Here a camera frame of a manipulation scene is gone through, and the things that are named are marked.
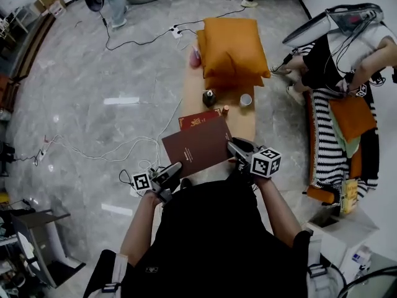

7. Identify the person's right shoulder strap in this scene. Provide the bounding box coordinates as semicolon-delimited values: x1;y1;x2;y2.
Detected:
306;233;329;279

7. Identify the wooden coffee table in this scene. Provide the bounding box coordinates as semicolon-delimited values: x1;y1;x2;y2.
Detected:
181;63;257;145

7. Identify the white cable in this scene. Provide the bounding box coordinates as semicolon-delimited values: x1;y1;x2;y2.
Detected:
40;97;184;173

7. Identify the orange cushion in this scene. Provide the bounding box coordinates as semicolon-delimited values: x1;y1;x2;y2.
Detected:
196;29;265;90
203;17;271;79
328;95;378;144

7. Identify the person's right forearm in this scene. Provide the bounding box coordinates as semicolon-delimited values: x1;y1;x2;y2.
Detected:
254;177;303;248

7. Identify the white sink cabinet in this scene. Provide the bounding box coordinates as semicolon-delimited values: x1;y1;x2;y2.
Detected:
305;208;381;279

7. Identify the black white striped blanket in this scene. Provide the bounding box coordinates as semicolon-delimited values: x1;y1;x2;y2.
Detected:
311;87;381;192

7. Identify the person's shoulder strap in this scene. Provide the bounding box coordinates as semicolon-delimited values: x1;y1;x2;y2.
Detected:
102;253;128;294
306;233;329;279

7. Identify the dark soap dispenser bottle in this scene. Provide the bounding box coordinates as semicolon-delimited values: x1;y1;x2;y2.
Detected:
202;89;217;108

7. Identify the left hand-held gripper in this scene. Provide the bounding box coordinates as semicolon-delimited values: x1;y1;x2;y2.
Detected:
132;161;183;205

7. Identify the white box red label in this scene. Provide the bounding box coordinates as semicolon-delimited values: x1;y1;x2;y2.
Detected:
48;0;67;18

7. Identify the low wooden cabinet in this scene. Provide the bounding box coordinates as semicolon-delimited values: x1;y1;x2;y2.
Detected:
11;12;57;81

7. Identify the person's black clothing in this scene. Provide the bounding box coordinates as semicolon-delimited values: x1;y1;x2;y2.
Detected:
83;178;314;298

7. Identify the pink bottle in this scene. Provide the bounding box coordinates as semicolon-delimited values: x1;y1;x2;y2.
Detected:
189;45;202;70

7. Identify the person's left forearm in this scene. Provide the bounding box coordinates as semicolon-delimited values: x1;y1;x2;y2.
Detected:
120;191;164;266

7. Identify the white bottle blue label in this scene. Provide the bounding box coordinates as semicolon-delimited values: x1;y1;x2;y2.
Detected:
351;246;372;268

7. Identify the red hardcover book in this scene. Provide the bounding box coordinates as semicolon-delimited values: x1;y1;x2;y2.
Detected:
178;109;223;132

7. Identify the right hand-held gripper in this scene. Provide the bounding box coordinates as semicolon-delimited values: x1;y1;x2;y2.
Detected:
226;137;282;179

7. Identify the yellow book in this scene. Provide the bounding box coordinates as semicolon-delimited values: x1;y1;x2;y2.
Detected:
339;178;359;214

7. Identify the brown book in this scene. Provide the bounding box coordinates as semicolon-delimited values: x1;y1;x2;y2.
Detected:
161;115;234;178

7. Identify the black cable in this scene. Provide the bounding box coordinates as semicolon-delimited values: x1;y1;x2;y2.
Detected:
98;9;176;52
118;169;136;187

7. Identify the person's left shoulder strap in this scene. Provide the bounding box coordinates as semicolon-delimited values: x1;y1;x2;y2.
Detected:
102;253;128;294

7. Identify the light green cushion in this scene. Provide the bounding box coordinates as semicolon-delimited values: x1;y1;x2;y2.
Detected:
328;110;361;158

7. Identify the grey cabinet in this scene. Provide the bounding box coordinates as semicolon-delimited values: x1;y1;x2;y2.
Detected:
11;209;87;289

